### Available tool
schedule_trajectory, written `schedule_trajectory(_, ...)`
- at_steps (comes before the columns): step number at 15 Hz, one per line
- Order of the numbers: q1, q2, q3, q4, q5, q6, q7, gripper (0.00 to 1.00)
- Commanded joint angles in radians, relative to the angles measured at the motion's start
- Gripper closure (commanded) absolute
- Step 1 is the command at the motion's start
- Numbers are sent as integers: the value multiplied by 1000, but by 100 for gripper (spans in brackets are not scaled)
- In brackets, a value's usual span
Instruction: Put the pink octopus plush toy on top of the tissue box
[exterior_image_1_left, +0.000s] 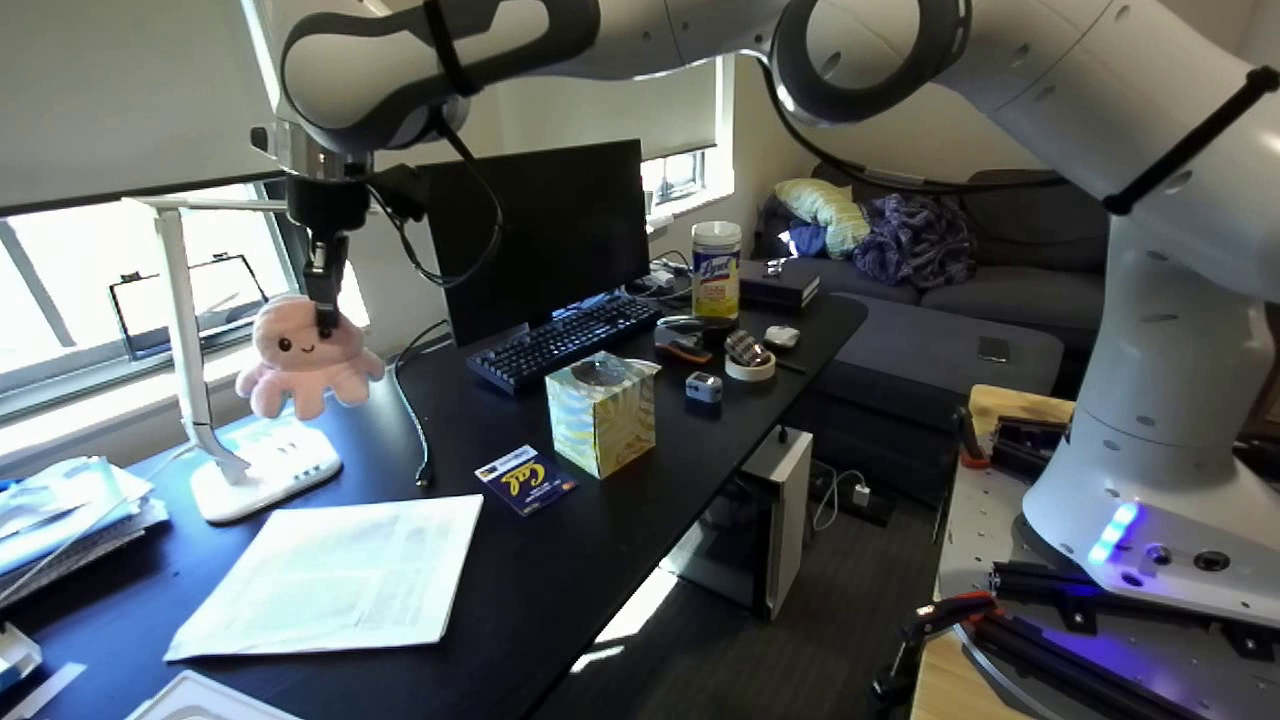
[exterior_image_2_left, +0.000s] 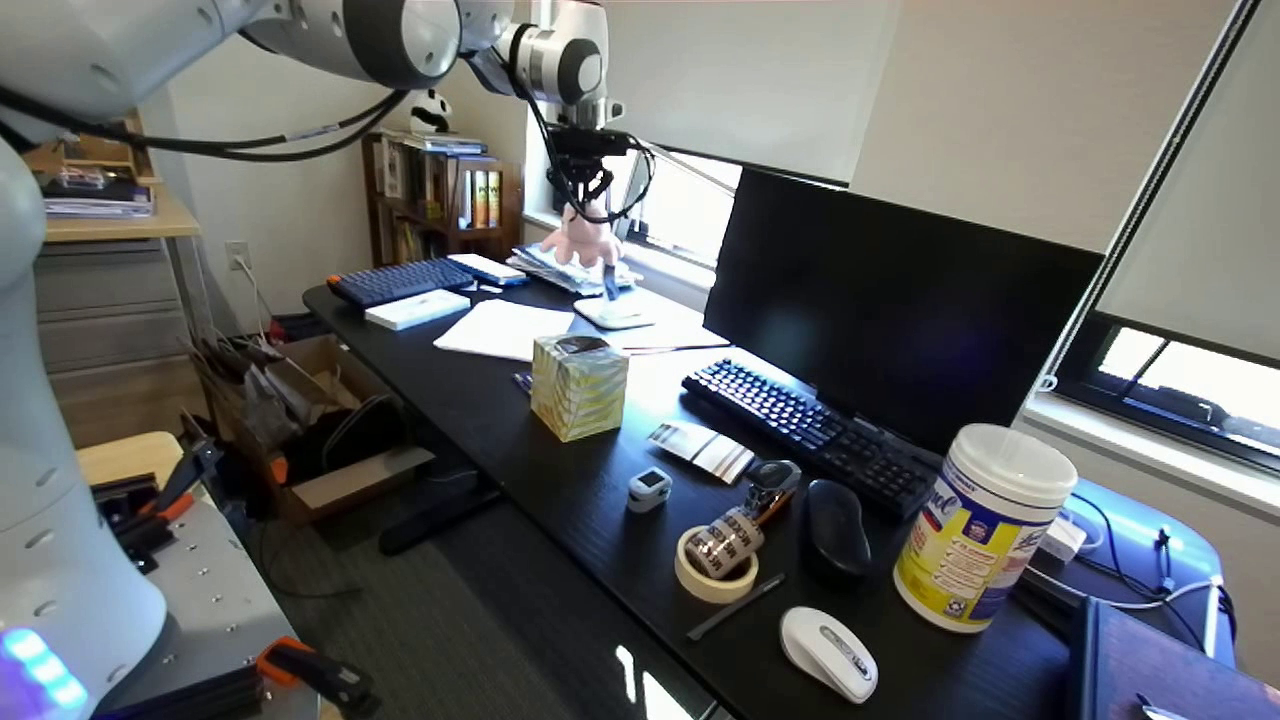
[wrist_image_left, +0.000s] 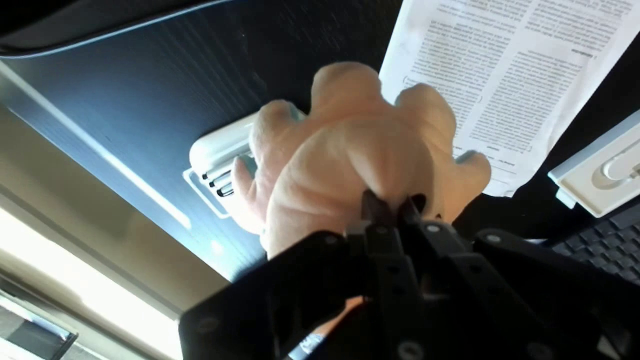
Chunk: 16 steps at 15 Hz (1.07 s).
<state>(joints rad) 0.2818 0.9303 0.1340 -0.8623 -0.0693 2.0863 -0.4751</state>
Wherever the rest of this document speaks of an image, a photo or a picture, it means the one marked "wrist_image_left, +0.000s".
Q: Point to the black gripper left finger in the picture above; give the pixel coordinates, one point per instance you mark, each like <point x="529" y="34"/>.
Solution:
<point x="333" y="286"/>

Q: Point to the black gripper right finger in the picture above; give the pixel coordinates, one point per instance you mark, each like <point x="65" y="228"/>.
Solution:
<point x="507" y="301"/>

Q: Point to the pink octopus plush toy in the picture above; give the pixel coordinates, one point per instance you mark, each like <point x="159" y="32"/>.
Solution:
<point x="333" y="166"/>

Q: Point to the patterned tissue box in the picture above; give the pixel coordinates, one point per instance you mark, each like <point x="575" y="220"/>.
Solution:
<point x="601" y="173"/>

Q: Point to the white desk lamp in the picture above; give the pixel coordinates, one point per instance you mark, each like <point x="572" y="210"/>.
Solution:
<point x="210" y="157"/>

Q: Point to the white printed paper sheet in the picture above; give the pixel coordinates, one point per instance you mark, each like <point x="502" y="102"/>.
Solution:
<point x="507" y="80"/>

